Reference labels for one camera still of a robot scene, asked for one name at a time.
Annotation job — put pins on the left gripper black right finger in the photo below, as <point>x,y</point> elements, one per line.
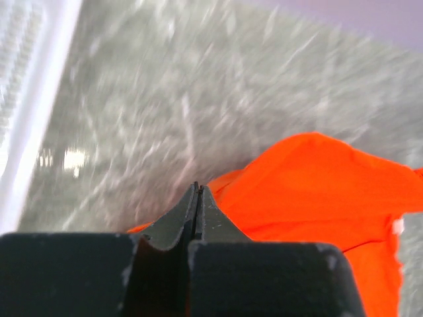
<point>231,275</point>

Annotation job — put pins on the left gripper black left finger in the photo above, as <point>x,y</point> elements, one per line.
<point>100,274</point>

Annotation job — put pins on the orange t shirt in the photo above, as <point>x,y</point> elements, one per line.
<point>313,188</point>

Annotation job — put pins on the white perforated plastic basket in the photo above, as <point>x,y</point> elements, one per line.
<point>35,42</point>

